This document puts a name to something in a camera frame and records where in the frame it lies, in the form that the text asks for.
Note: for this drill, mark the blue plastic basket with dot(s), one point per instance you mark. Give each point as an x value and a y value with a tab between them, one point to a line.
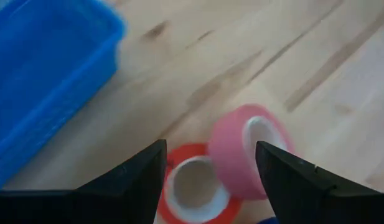
39	77

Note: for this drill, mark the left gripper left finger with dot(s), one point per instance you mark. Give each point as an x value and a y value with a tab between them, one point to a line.
117	199

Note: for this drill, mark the red tape roll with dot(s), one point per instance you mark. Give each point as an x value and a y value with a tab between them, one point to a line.
185	149

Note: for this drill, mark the pink tape roll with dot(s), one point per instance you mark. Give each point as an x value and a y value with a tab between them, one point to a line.
229	149

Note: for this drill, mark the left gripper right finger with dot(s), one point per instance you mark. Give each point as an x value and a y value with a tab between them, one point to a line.
303	199

